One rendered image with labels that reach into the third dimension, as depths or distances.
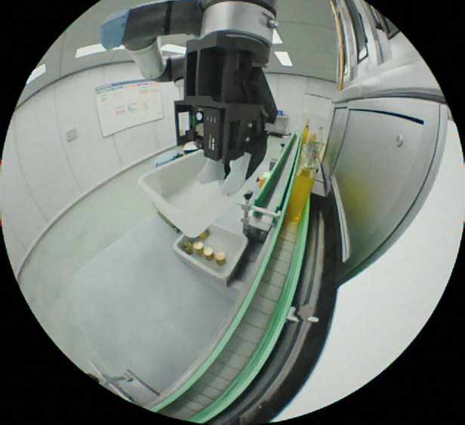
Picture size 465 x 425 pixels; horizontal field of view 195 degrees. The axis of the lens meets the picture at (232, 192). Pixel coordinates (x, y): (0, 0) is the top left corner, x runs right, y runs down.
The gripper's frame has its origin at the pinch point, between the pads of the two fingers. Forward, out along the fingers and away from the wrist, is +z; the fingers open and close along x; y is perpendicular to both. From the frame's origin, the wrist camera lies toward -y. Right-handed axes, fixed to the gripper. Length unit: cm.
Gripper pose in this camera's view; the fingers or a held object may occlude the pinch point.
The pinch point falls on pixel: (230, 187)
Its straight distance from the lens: 23.4
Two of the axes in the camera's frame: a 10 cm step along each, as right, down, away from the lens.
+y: -5.6, 4.9, -6.6
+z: -1.0, 7.6, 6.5
